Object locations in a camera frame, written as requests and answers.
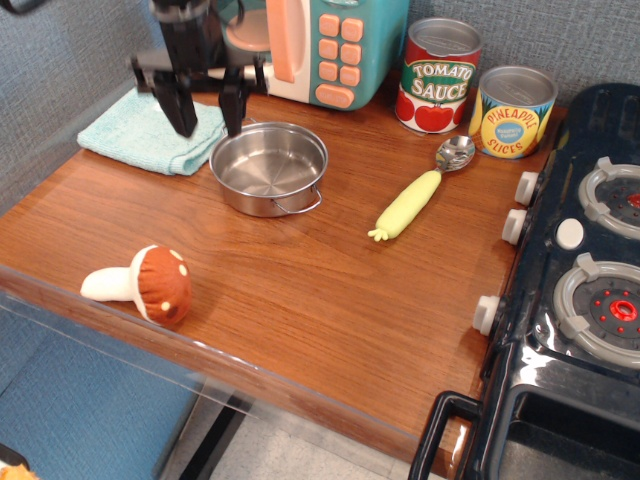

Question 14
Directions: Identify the tomato sauce can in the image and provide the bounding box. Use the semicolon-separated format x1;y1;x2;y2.
395;17;483;133

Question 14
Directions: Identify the plush brown mushroom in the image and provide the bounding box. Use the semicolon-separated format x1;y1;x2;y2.
80;245;192;327

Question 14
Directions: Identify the orange object bottom left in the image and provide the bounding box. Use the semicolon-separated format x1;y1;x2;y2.
0;464;39;480

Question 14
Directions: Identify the toy microwave teal and cream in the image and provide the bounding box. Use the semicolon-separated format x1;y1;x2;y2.
218;1;409;111

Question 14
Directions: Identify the light blue towel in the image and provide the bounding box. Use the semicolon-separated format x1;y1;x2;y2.
77;89;224;176

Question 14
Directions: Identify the clear acrylic table guard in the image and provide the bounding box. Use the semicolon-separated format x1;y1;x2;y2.
1;268;409;479

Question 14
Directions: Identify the dark blue toy stove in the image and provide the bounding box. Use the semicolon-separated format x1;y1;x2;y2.
410;83;639;479

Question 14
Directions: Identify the spoon with yellow handle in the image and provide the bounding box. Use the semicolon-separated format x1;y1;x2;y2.
367;135;476;242

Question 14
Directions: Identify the pineapple slices can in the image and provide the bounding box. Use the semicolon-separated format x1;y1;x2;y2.
468;65;558;159

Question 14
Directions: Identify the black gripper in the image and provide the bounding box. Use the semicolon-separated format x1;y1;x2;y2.
130;1;268;138

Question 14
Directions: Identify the small steel pot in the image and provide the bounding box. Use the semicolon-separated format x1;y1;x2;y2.
209;122;329;218

